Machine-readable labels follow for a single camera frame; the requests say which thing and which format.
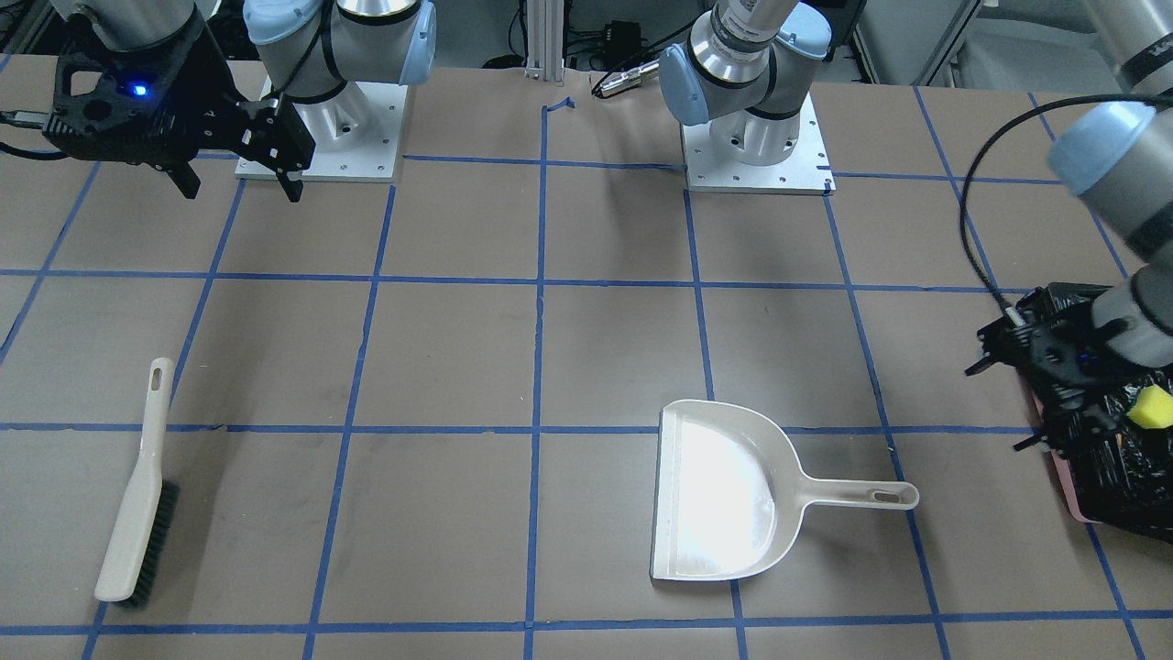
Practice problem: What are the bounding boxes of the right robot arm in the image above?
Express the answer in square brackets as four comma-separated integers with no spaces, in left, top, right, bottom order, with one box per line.
[38,1,438,202]

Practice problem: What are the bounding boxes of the yellow green sponge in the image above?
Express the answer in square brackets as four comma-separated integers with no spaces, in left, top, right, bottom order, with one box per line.
[1126,385,1173,430]

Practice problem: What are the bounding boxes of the beige hand brush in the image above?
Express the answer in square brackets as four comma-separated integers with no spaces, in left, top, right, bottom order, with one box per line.
[93,358,179,610]

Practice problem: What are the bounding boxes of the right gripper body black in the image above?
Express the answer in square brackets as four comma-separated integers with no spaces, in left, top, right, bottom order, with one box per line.
[183,18,250,162]

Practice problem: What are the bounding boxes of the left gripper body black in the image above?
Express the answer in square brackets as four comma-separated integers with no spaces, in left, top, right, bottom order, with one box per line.
[1001,293,1146,433]

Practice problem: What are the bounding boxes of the beige dustpan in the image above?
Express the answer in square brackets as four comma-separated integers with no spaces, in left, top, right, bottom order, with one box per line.
[649,400,921,581]

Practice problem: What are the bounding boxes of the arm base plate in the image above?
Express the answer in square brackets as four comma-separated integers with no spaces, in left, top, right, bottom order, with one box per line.
[680,93,838,196]
[293,81,413,183]

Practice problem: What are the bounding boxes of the aluminium frame post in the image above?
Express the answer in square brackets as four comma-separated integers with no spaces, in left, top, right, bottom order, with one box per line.
[522,0,568,86]

